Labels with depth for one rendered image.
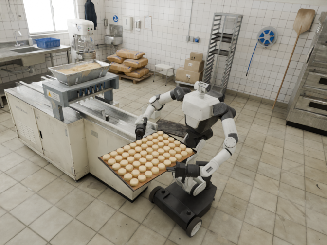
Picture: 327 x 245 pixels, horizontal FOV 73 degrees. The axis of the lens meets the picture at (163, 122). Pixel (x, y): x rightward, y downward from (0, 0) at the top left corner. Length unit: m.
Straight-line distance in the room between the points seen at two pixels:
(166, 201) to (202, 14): 4.57
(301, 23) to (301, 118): 1.89
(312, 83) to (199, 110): 3.17
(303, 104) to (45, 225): 4.34
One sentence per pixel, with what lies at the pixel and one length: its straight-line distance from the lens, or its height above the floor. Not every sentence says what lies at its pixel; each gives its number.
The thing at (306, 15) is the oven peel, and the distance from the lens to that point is 5.50.
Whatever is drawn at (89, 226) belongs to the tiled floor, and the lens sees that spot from 2.50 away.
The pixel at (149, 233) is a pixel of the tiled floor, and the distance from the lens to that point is 2.41.
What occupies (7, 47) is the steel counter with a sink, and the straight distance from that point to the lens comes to 5.64.
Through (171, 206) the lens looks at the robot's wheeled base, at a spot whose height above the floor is 0.19.
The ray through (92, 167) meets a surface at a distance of 2.79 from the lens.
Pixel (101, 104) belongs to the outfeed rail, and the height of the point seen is 0.88.
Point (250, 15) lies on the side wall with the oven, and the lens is 5.61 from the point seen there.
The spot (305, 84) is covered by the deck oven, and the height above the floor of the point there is 0.87.
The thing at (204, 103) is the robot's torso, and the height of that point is 1.32.
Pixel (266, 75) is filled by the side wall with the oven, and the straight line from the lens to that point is 5.71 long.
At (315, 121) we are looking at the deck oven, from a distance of 4.93.
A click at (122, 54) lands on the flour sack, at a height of 0.63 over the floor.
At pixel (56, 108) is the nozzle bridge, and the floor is 0.96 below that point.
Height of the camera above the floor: 2.00
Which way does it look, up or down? 29 degrees down
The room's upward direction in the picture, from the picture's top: 5 degrees clockwise
